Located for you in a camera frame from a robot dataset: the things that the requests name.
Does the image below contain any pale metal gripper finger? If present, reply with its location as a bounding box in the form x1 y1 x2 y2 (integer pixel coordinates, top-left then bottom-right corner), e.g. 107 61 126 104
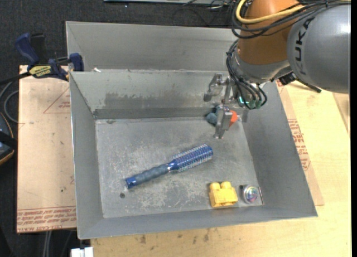
203 72 225 103
214 109 234 140

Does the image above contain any small orange block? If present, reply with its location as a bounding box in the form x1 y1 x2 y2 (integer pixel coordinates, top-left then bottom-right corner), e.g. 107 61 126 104
229 110 239 130

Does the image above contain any dark blue-grey lump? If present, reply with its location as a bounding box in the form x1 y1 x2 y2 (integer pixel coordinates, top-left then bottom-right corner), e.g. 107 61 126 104
205 105 221 127

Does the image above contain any blue round hairbrush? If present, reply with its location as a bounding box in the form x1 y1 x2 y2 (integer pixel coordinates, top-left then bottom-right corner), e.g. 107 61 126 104
124 143 214 191

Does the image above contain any grey metal bin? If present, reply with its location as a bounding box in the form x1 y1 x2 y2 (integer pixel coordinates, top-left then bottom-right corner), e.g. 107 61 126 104
65 21 319 240

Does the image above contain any yellow toy brick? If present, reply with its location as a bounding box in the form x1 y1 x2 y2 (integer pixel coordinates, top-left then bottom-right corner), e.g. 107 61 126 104
209 181 239 208

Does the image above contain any shiny silver round disc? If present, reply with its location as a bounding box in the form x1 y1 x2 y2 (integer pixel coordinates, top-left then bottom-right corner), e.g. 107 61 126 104
241 185 260 204

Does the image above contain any brown cardboard board red print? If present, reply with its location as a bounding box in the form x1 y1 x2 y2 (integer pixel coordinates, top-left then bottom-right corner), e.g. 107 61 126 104
16 65 326 235

